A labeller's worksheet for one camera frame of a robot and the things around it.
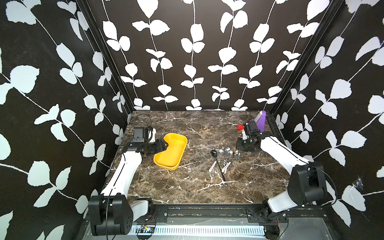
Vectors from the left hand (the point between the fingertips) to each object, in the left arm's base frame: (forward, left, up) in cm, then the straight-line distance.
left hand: (164, 143), depth 83 cm
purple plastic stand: (+15, -61, -1) cm, 63 cm away
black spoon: (0, -30, -14) cm, 34 cm away
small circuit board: (-38, +7, -15) cm, 42 cm away
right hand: (+1, -43, -5) cm, 43 cm away
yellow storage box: (-3, -2, -15) cm, 15 cm away
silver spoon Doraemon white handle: (-1, -40, -14) cm, 43 cm away
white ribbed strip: (-41, -19, -16) cm, 48 cm away
